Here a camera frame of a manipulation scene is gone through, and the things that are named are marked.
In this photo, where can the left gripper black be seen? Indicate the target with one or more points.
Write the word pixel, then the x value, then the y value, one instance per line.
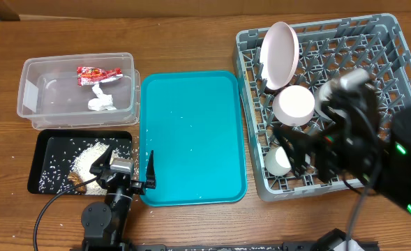
pixel 139 187

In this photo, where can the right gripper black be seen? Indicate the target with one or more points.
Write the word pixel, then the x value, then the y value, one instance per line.
pixel 296 144

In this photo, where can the white paper cup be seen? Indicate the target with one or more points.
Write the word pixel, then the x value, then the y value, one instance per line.
pixel 277 162

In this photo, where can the small pink bowl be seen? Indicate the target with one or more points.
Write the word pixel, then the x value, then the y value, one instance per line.
pixel 294 106

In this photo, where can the pile of rice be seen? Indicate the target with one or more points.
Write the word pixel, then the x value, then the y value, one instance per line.
pixel 64 155

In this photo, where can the brown food piece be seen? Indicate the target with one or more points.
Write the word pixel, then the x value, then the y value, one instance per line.
pixel 75 179

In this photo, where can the white napkin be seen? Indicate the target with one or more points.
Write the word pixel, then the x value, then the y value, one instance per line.
pixel 101 101

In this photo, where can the large pink plate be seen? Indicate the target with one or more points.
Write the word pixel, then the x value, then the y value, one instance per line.
pixel 279 55

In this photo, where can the red snack wrapper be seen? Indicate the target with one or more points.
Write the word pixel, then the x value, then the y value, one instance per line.
pixel 87 76

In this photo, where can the grey-white bowl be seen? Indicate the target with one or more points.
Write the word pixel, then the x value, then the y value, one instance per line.
pixel 322 100

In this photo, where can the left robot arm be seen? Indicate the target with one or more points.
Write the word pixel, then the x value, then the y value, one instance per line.
pixel 104 222

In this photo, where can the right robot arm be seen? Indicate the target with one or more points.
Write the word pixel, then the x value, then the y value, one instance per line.
pixel 392 176

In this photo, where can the black food waste tray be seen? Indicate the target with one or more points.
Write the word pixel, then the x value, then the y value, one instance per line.
pixel 41 145

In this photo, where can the teal plastic tray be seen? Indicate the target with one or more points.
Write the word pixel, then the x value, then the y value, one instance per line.
pixel 191 127

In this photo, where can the clear plastic bin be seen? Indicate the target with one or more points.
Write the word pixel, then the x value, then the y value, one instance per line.
pixel 50 97

